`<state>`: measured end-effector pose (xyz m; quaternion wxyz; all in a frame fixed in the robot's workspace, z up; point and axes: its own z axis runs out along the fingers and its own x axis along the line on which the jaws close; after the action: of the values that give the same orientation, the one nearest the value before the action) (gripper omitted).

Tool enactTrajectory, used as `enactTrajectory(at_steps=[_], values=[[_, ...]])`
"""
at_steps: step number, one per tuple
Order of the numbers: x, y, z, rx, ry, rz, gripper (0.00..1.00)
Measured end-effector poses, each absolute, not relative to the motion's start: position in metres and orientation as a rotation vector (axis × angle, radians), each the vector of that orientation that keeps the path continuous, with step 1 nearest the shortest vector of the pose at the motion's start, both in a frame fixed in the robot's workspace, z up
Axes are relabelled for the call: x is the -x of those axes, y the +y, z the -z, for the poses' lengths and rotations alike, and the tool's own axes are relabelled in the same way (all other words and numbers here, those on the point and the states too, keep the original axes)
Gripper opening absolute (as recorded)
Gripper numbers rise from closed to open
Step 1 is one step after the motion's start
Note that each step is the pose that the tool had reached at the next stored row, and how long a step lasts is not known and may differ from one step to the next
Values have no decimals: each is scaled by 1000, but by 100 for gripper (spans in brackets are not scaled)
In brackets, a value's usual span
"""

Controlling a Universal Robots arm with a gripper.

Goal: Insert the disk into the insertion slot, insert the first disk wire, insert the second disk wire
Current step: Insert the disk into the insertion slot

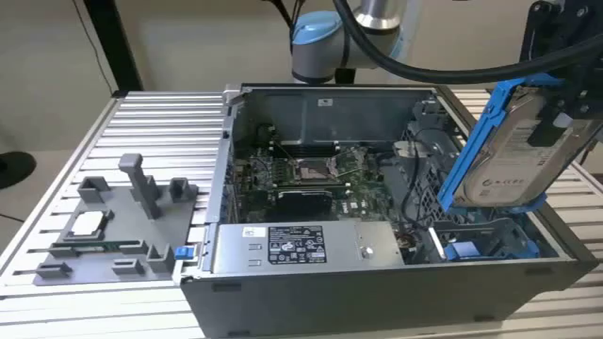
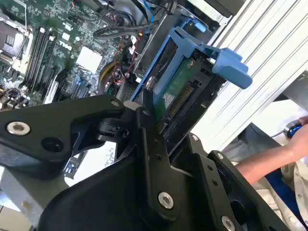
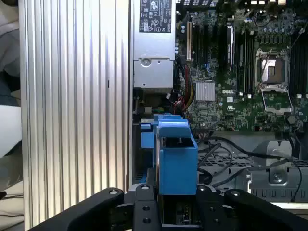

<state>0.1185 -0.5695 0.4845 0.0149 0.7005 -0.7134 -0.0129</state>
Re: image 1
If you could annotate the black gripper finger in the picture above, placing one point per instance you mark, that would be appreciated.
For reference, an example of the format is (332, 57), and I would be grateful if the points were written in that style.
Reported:
(545, 136)

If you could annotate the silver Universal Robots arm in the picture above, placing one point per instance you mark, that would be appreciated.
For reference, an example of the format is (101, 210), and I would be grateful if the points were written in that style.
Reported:
(324, 53)

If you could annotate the grey metal disk cage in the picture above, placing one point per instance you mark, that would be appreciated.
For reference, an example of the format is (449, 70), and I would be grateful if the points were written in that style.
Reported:
(424, 190)

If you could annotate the green motherboard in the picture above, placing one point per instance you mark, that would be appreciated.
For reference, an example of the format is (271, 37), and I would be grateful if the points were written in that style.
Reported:
(363, 197)

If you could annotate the CPU socket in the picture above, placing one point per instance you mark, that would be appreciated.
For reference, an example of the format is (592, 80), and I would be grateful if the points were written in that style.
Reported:
(311, 173)

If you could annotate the black graphics card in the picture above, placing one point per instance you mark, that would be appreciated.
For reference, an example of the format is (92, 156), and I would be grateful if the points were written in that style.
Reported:
(303, 203)

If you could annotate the socket locking lever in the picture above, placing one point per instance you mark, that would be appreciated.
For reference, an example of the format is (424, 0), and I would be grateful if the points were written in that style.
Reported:
(288, 152)

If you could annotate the dark grey PC case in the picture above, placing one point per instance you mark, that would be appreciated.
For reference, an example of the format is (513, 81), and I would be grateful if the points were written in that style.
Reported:
(329, 300)

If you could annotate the silver power supply unit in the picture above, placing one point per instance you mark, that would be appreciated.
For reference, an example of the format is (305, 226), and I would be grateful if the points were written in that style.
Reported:
(235, 247)

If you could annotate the blue case latch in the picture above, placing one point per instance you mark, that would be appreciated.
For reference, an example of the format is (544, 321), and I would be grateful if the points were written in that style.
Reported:
(183, 253)

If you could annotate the grey parts rack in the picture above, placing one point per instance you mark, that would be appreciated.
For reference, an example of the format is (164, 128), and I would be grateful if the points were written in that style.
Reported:
(123, 226)

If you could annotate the green RAM stick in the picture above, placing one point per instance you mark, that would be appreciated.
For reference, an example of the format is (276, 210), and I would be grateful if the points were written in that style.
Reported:
(108, 246)

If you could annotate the silver CPU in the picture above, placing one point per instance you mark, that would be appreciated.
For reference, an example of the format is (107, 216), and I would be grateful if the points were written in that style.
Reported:
(87, 224)

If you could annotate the black round floor base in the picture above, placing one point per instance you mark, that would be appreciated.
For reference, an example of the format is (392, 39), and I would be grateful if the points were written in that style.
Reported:
(16, 169)

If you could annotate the black upright post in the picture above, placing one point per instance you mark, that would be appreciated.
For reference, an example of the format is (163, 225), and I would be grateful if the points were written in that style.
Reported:
(117, 46)

